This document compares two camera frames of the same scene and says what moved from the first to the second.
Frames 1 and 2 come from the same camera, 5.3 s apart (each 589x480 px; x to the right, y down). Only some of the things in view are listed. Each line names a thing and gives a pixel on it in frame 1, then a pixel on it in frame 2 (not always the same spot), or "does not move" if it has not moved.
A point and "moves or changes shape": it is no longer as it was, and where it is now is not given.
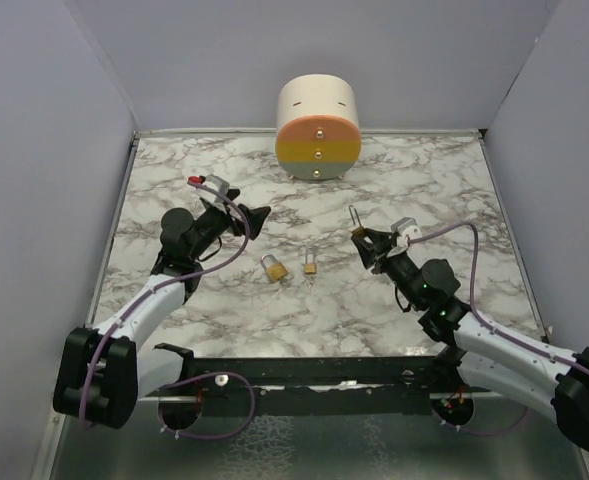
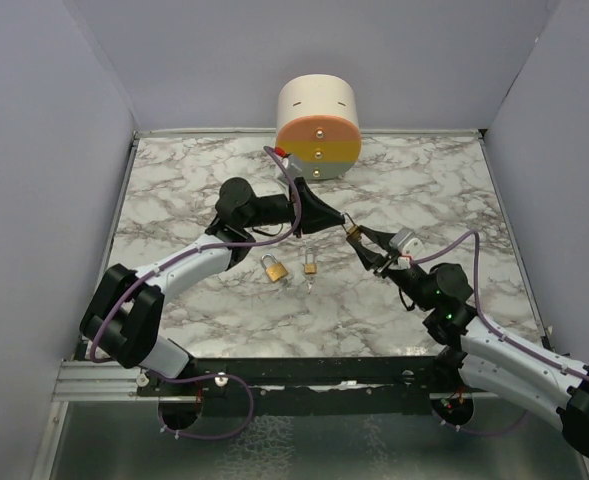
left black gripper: [254, 217] to [314, 204]
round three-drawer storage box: [318, 132] does not move
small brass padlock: [361, 229] moves or changes shape
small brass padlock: [310, 268] does not move
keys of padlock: [310, 282] does not move
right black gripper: [368, 249] does not move
